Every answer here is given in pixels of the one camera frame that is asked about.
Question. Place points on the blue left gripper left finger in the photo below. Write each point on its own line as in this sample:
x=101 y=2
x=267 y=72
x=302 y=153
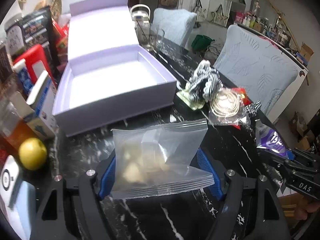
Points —
x=106 y=176

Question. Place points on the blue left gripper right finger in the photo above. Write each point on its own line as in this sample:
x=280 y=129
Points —
x=207 y=163

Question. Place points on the purple snack packet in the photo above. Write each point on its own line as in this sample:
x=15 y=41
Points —
x=268 y=141

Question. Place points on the clear zip plastic bag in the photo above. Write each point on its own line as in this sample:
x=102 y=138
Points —
x=156 y=161

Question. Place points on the checkered fabric scrunchie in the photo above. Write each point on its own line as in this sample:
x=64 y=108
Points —
x=252 y=109

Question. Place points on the clear bag with coil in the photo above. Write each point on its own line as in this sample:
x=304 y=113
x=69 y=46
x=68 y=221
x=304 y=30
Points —
x=226 y=108

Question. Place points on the green printed paper sachet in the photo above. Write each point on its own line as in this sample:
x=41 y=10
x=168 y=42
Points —
x=185 y=96

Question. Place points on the black white ruffled cloth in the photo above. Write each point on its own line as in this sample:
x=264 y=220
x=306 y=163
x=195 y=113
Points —
x=205 y=82

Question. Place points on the red snack packet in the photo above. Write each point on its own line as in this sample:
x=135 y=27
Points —
x=246 y=101

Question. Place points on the yellow lemon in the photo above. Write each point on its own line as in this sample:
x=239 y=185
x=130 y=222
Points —
x=32 y=154

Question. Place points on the near leaf-pattern chair cover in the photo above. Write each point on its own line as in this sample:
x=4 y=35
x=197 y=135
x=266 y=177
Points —
x=256 y=65

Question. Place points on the leaf-pattern chair cover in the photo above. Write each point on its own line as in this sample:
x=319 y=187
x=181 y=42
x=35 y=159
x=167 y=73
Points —
x=177 y=24
x=256 y=65

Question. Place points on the lavender open gift box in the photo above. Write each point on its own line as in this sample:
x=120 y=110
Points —
x=109 y=77

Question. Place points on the blue white carton box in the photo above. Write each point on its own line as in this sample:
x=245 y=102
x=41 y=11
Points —
x=41 y=101

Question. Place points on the green bag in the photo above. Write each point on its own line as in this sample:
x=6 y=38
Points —
x=201 y=43

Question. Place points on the far leaf-pattern chair cover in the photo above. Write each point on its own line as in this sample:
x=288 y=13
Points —
x=177 y=24

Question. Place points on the black printed box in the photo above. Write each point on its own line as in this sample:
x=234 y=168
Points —
x=37 y=28

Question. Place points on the white kettle bottle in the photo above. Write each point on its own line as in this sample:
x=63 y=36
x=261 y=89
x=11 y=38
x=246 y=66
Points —
x=140 y=15

